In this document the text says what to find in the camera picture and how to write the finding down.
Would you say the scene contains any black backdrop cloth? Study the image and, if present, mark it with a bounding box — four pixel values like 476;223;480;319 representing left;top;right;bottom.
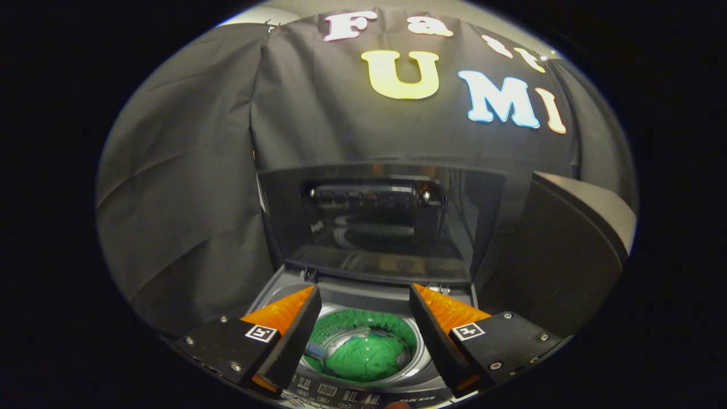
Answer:
95;6;637;336

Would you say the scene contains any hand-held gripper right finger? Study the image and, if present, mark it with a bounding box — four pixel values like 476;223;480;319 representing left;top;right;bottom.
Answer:
408;282;564;399

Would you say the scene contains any dark glass washing machine lid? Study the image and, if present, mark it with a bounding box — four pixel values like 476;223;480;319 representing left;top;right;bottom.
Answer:
256;164;507;285

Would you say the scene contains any green polo shirt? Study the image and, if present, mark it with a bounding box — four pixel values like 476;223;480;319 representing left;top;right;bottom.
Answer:
307;334;410;382

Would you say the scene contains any grey top-load washing machine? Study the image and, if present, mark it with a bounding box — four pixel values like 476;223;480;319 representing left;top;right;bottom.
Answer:
250;264;483;409

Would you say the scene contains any beige cabinet with dark top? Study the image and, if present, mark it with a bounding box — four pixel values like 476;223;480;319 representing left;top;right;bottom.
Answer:
483;172;637;339

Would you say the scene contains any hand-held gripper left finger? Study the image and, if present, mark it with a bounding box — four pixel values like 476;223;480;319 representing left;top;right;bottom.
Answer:
173;285;322;397

